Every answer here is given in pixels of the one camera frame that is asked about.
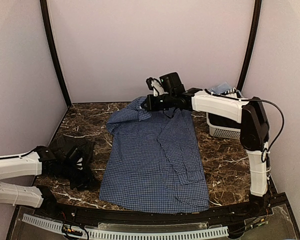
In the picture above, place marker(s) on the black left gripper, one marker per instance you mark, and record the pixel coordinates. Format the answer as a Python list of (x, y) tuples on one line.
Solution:
[(87, 180)]

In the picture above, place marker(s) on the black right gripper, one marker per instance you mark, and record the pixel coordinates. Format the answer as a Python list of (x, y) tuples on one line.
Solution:
[(151, 107)]

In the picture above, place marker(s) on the black front rail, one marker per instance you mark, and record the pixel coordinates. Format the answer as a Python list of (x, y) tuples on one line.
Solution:
[(224, 215)]

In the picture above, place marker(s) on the blue checkered long sleeve shirt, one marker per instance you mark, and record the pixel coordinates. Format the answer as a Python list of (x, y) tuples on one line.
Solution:
[(155, 164)]

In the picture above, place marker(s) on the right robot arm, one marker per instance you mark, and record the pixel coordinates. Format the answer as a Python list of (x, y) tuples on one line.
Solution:
[(250, 114)]

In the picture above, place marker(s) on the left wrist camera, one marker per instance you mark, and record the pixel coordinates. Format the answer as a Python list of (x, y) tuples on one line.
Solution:
[(73, 153)]

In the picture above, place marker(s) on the folded black striped shirt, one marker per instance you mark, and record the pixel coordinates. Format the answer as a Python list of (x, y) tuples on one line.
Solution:
[(59, 146)]

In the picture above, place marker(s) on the left black corner post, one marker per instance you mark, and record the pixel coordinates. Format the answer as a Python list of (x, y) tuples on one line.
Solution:
[(53, 51)]

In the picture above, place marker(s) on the right black corner post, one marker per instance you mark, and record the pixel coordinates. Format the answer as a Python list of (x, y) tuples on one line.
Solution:
[(250, 44)]

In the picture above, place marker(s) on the black white plaid shirt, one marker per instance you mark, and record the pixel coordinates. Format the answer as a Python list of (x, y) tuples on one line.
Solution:
[(232, 93)]

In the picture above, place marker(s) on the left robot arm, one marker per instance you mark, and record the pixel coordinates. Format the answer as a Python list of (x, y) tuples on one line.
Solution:
[(39, 161)]

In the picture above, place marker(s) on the black corner post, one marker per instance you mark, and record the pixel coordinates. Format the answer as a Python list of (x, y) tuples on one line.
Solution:
[(53, 51), (250, 44)]

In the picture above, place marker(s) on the white plastic laundry basket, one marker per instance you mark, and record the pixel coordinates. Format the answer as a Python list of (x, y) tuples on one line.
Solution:
[(223, 127)]

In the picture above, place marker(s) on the white slotted cable duct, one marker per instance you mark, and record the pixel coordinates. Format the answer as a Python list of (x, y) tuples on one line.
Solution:
[(111, 231)]

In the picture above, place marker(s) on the light blue shirt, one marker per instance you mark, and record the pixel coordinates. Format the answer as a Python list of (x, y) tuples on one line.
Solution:
[(220, 88)]

